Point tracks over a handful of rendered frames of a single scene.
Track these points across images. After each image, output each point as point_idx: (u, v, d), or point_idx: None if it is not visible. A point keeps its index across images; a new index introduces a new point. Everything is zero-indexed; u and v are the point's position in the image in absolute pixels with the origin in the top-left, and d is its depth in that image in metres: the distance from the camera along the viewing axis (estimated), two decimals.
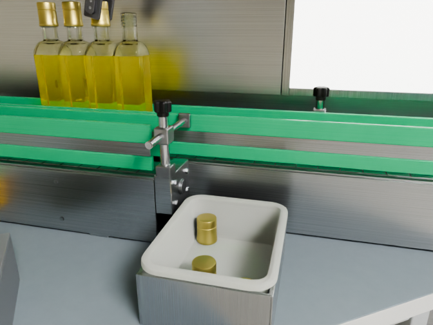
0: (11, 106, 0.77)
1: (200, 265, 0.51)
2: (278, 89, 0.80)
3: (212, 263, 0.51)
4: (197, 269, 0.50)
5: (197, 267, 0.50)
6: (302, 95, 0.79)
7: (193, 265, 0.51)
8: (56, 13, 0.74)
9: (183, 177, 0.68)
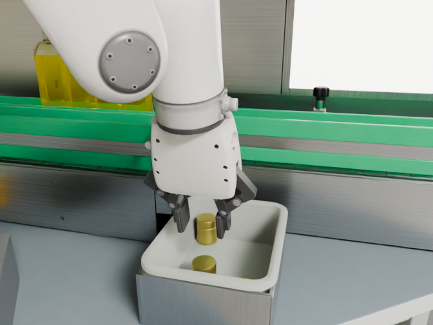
0: (11, 106, 0.77)
1: (200, 265, 0.51)
2: (278, 89, 0.80)
3: (212, 263, 0.51)
4: (197, 269, 0.50)
5: (197, 267, 0.50)
6: (302, 95, 0.79)
7: (193, 265, 0.51)
8: None
9: None
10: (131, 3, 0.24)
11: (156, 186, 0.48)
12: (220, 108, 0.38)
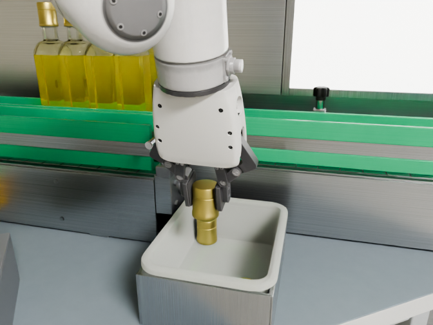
0: (11, 106, 0.77)
1: (202, 186, 0.47)
2: (278, 89, 0.80)
3: (215, 185, 0.47)
4: (198, 190, 0.46)
5: (198, 188, 0.47)
6: (302, 95, 0.79)
7: (194, 186, 0.47)
8: (56, 13, 0.74)
9: None
10: None
11: (162, 158, 0.46)
12: (225, 69, 0.37)
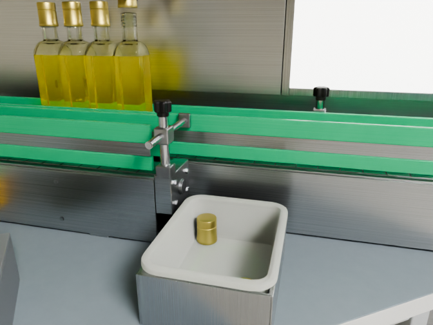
0: (11, 106, 0.77)
1: None
2: (278, 89, 0.80)
3: None
4: None
5: None
6: (302, 95, 0.79)
7: None
8: (56, 13, 0.74)
9: (183, 177, 0.68)
10: None
11: None
12: None
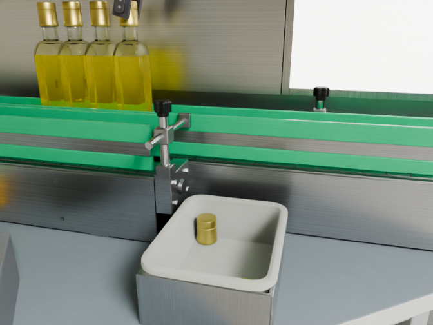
0: (11, 106, 0.77)
1: (131, 0, 0.69)
2: (278, 89, 0.80)
3: None
4: (134, 1, 0.69)
5: (133, 0, 0.69)
6: (302, 95, 0.79)
7: None
8: (56, 13, 0.74)
9: (183, 177, 0.68)
10: None
11: None
12: None
